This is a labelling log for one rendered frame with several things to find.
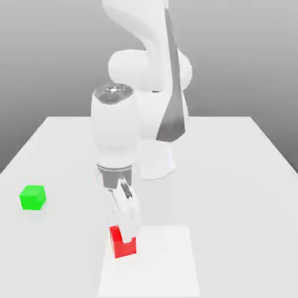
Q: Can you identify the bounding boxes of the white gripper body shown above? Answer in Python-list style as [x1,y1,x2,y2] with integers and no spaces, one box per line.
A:
[111,189,142,229]

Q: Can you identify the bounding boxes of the small red cube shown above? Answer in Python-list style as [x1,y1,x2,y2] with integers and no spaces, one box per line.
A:
[109,225,137,259]

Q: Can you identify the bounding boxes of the small green cube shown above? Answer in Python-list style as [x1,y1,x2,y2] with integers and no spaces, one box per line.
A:
[19,185,47,211]

